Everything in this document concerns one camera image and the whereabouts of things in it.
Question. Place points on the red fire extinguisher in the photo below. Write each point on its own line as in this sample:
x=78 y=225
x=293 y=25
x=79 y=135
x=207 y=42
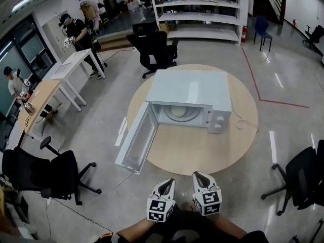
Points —
x=243 y=34

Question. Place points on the small round plate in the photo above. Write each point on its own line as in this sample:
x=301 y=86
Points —
x=38 y=92

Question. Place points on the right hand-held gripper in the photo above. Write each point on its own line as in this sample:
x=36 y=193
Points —
x=207 y=201

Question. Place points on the person's left forearm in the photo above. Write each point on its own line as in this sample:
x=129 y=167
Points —
x=136 y=229

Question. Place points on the wooden platform step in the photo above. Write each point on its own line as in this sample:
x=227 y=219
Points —
x=114 y=43

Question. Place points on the black mesh office chair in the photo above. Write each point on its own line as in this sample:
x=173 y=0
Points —
x=154 y=49

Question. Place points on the dark framed window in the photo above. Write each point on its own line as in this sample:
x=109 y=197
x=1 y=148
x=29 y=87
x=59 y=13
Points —
x=25 y=59

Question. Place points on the silver kettle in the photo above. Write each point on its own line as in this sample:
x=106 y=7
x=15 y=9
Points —
x=29 y=108

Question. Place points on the staircase with railing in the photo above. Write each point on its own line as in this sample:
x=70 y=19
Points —
x=268 y=1

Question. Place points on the white rectangular table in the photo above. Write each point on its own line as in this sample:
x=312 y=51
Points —
x=81 y=56

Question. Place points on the white microwave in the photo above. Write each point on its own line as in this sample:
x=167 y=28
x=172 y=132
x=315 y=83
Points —
x=189 y=85

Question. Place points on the person's right forearm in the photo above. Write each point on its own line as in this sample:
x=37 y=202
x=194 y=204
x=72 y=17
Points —
x=230 y=225

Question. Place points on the flat grey tray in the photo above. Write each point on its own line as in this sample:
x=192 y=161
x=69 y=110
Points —
x=63 y=68

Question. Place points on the long wooden desk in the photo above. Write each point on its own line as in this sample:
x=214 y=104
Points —
x=43 y=95

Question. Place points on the blue chair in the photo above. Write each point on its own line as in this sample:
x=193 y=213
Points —
x=262 y=26

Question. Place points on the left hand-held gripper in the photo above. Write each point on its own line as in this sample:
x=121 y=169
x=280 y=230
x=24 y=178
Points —
x=159 y=209

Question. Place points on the person's black printed shirt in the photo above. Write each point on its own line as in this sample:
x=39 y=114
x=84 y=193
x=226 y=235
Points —
x=182 y=224

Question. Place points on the cream round bowl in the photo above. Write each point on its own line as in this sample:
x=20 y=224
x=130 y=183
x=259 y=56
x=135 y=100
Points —
x=179 y=111

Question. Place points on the coat rack with clothes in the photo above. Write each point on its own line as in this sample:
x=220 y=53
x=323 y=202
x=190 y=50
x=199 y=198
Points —
x=88 y=10

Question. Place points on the round wooden table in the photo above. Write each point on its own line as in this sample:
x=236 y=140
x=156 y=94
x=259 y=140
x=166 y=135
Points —
x=202 y=148

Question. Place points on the white storage shelf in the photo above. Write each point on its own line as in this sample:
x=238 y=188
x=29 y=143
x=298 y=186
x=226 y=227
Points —
x=197 y=16

